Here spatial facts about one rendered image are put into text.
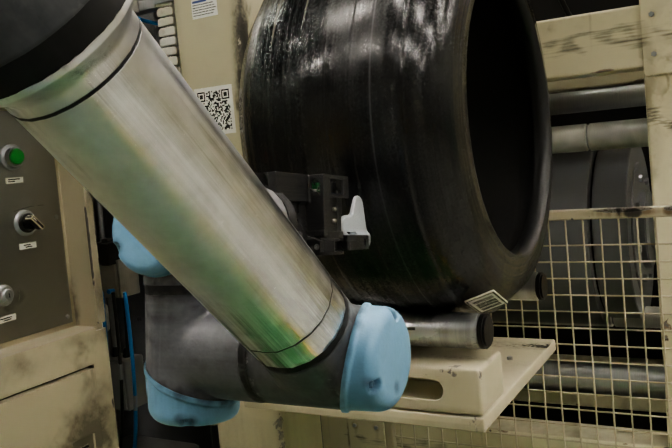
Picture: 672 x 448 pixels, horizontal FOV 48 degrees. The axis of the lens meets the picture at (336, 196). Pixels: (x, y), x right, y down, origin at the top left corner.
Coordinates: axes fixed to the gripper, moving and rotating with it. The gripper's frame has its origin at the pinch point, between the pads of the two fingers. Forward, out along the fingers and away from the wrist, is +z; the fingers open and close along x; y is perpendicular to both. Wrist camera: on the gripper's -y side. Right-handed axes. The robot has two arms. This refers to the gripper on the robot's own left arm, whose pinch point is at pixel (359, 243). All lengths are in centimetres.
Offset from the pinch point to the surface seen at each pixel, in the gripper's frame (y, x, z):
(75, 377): -19, 51, 3
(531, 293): -8.7, -9.0, 39.7
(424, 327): -10.9, -2.8, 11.7
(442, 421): -22.3, -5.2, 10.9
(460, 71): 19.4, -11.7, 3.9
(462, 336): -11.8, -7.9, 11.7
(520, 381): -19.8, -10.5, 26.7
